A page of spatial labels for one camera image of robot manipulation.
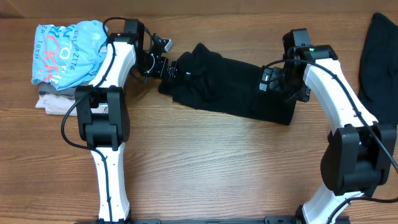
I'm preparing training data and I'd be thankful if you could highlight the black t-shirt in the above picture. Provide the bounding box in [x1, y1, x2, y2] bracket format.
[158, 43, 295, 126]

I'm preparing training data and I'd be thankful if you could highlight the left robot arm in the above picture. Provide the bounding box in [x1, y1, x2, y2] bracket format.
[74, 19, 178, 223]

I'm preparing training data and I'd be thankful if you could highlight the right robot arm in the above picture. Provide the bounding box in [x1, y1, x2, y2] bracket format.
[259, 45, 397, 224]

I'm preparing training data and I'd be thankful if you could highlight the light blue printed t-shirt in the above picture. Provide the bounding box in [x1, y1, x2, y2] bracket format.
[31, 20, 108, 91]

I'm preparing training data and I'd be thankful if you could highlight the beige folded shirt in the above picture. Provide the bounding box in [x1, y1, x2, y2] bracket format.
[35, 94, 75, 115]

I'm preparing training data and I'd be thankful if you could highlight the grey folded shirt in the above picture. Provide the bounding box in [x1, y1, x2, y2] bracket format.
[38, 83, 76, 99]

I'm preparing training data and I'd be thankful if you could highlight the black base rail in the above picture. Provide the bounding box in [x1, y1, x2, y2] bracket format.
[74, 214, 352, 224]

